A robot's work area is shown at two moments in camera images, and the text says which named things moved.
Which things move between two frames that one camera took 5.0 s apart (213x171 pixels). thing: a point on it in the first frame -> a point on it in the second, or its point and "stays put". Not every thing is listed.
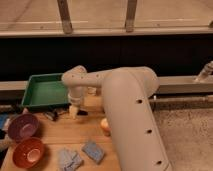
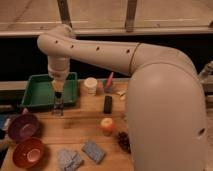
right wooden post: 130,15 stays put
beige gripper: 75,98 -> 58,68
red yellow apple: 105,126 stays put
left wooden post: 65,16 stays put
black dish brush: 56,114 -> 59,104
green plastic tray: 45,92 stays put
